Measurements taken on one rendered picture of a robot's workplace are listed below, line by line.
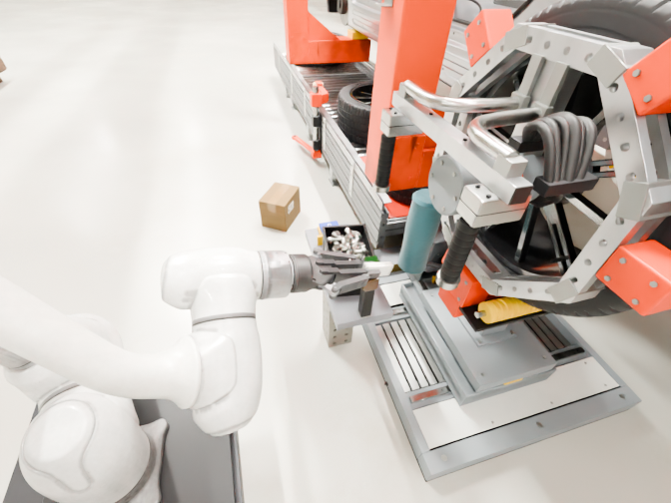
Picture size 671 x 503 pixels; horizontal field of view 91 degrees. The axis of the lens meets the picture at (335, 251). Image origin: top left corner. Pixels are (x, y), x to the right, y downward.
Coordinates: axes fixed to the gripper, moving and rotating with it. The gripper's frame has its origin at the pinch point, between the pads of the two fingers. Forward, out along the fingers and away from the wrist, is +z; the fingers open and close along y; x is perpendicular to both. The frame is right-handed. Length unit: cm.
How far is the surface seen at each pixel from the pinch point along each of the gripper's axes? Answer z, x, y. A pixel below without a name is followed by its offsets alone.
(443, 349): 49, 44, 2
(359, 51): 102, -17, 240
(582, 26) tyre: 27, -51, 8
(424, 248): 24.7, 4.6, 12.4
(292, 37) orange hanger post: 45, -13, 243
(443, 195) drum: 12.1, -17.0, 4.2
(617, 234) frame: 22.4, -26.4, -21.8
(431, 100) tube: 5.0, -32.8, 11.9
